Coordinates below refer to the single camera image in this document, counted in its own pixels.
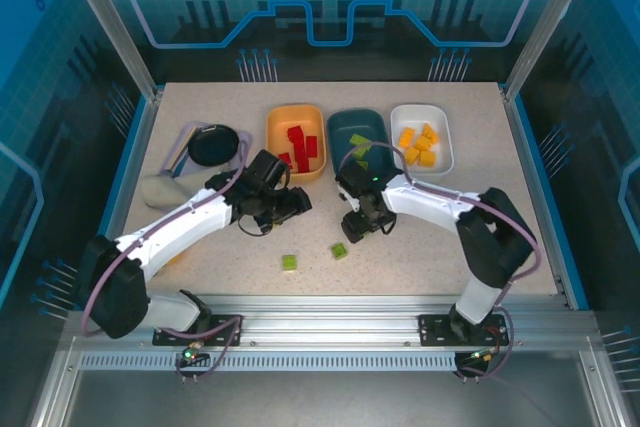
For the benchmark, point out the long red lego brick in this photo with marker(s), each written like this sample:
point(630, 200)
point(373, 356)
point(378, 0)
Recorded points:
point(303, 159)
point(295, 134)
point(312, 146)

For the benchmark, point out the long green lego brick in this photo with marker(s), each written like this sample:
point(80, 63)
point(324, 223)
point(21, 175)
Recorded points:
point(362, 151)

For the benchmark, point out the lavender tray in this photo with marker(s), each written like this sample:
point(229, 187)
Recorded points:
point(241, 135)

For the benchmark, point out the black round plate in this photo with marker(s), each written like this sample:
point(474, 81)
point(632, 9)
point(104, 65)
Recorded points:
point(212, 147)

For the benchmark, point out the orange plastic container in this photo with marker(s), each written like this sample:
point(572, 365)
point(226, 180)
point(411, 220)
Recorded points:
point(280, 119)

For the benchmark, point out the dark teal plastic container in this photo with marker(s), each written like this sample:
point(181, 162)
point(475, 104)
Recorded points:
point(350, 122)

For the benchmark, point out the white plastic container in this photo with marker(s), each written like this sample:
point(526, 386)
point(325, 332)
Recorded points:
point(445, 147)

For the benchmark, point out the wooden stick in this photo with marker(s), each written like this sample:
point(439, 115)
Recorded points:
point(180, 147)

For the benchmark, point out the beige cloth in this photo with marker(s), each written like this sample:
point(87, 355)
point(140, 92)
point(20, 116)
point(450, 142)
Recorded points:
point(160, 189)

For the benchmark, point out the aluminium frame rail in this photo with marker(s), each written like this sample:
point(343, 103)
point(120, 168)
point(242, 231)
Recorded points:
point(325, 322)

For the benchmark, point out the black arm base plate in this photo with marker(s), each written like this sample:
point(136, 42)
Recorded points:
point(432, 329)
point(165, 332)

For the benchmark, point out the aluminium frame post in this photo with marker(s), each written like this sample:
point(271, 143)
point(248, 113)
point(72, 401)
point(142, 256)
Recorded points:
point(114, 22)
point(547, 22)

